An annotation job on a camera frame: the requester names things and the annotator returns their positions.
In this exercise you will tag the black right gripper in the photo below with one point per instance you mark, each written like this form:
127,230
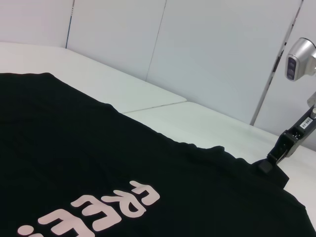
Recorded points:
300,130

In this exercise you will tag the black t-shirt with FREE print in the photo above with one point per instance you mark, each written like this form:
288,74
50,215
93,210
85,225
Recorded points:
123,160

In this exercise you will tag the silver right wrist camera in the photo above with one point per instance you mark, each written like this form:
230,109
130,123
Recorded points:
298,59

